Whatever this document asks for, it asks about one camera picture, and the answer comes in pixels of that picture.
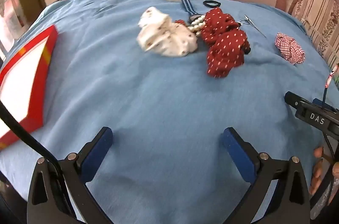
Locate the blue bed cloth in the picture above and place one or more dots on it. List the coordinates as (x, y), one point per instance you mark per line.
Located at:
(167, 164)

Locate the striped cushion at right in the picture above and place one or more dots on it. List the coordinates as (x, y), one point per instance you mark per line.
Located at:
(320, 19)

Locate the silver tweezers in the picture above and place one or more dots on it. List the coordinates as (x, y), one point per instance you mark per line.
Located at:
(247, 21)

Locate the red dotted scrunchie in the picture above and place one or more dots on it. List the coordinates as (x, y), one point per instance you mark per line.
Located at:
(228, 43)

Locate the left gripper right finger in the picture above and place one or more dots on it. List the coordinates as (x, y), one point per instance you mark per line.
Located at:
(289, 202)

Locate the person's right hand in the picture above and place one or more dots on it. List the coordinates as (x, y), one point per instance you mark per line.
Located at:
(317, 171)

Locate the red plaid scrunchie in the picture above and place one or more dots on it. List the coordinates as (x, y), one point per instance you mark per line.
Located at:
(289, 49)

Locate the red jewelry tray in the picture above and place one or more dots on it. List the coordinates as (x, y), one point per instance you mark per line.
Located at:
(23, 80)

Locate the white dotted scrunchie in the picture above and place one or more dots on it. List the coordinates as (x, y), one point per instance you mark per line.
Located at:
(160, 35)

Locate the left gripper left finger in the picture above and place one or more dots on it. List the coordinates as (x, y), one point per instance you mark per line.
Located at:
(64, 197)

